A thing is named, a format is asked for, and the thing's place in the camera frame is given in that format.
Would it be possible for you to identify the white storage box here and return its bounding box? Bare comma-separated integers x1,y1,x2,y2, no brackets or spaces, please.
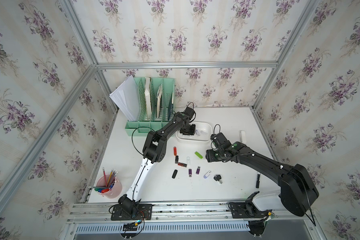
175,122,213,144

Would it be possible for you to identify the lilac white usb drive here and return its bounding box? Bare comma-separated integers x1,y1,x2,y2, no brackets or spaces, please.
203,171,212,179

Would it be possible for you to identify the black usb drive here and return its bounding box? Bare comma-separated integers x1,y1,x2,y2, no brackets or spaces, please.
172,170,178,179

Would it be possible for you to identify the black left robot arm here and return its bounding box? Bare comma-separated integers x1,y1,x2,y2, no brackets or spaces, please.
120,107,196,203

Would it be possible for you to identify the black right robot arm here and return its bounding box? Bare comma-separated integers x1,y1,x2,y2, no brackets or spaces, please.
206,133,319,217

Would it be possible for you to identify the red swivel usb drive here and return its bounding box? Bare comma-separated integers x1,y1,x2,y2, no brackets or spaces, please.
178,163,188,168

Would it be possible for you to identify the black round key fob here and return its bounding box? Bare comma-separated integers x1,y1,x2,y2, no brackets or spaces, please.
214,175,223,184

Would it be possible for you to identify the green desk file organizer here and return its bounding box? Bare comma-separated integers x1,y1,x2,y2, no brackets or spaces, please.
125,77,175,137

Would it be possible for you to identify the brown edge book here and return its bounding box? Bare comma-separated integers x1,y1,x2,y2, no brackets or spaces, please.
156,84,163,119

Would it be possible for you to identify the black marker pen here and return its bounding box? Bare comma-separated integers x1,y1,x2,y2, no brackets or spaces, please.
256,173,261,189

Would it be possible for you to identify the white paper stack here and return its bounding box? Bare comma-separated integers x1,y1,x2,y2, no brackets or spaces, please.
109,76,141,122

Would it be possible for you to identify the pink pen cup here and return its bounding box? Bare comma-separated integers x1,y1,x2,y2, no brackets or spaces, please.
95,174,123,199

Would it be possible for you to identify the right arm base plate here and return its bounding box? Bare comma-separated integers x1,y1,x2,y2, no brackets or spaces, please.
228,202,272,219

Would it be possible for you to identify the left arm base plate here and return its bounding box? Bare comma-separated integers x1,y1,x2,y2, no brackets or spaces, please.
111,204,153,221

